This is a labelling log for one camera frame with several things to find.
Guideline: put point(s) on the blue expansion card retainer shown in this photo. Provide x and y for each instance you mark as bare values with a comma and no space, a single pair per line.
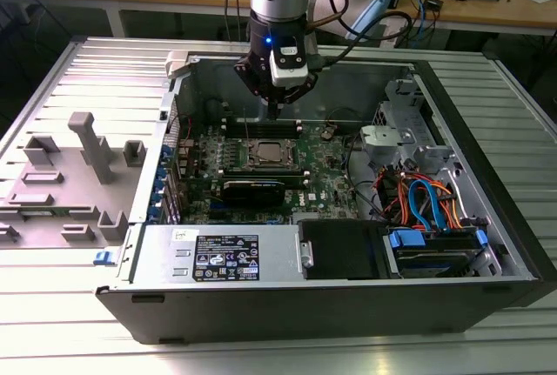
159,187

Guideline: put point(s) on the silver metal latch plate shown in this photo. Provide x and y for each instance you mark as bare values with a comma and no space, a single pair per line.
304,253

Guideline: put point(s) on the black graphics card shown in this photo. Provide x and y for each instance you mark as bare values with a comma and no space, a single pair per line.
254,194

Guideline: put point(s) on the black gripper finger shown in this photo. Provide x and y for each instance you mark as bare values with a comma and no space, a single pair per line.
254,79
300,92

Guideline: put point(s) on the black drive bay cover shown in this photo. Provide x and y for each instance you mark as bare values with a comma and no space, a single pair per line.
339,249

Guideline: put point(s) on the blue plastic case latch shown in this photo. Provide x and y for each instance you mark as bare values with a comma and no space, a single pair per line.
103,257

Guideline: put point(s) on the silver metal disk cage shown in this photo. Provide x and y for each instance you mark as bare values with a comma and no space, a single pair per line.
404,135

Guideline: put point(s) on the green motherboard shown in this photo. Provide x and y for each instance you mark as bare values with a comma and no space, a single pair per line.
322,183

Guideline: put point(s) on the silver power supply unit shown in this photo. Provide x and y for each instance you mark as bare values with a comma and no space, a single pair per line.
165,253

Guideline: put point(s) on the round coin battery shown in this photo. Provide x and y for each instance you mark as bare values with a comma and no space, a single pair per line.
328,133

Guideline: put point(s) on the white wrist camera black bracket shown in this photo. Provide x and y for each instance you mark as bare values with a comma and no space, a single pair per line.
287,72

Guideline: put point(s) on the CPU socket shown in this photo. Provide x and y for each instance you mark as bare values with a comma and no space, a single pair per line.
278,165

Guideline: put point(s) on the grey plastic parts rack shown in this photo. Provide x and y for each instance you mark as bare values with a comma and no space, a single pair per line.
78,183

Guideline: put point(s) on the hard disk in blue carrier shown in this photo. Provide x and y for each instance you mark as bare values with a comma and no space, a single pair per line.
431,257

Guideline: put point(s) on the small black device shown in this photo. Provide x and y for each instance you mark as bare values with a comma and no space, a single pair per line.
435,4

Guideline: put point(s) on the green RAM stick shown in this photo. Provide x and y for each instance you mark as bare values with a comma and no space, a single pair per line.
39,213

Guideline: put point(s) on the black open PC case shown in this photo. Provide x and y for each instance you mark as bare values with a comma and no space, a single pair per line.
304,318

